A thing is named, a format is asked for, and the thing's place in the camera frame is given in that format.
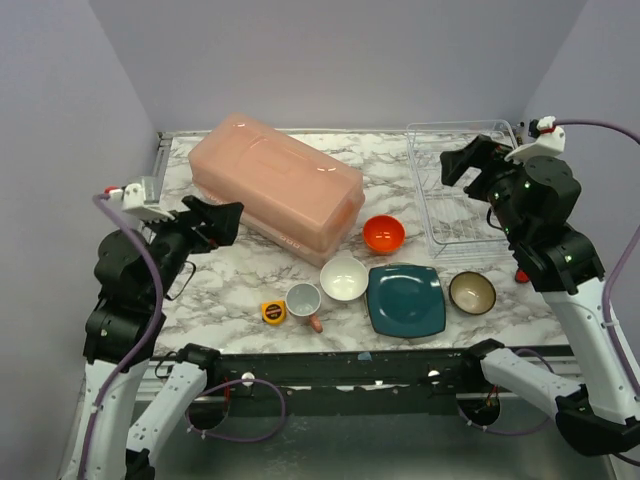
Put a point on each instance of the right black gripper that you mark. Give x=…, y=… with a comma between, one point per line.
x=481, y=167

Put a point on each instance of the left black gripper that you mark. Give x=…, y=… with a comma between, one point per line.
x=198, y=226

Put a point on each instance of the pink grey mug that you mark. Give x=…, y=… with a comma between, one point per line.
x=304, y=300

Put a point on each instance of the brown beige bowl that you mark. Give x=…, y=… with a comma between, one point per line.
x=472, y=293

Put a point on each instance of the white bowl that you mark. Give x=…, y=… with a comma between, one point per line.
x=344, y=278

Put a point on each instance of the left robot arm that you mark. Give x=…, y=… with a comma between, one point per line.
x=135, y=276

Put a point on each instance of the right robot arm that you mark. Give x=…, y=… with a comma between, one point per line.
x=532, y=196

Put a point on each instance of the pink translucent storage box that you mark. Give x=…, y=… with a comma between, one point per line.
x=293, y=194

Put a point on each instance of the yellow tape measure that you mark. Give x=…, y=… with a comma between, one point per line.
x=274, y=312

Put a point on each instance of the orange bowl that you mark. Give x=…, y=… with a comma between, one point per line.
x=383, y=234

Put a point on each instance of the teal square plate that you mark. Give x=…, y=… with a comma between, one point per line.
x=405, y=301

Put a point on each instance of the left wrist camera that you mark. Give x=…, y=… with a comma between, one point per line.
x=139, y=199

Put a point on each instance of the white wire dish rack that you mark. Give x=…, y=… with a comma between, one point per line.
x=455, y=225

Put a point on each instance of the red handled tool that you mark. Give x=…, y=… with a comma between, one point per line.
x=521, y=277

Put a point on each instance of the black mounting rail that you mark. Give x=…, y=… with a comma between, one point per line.
x=335, y=384

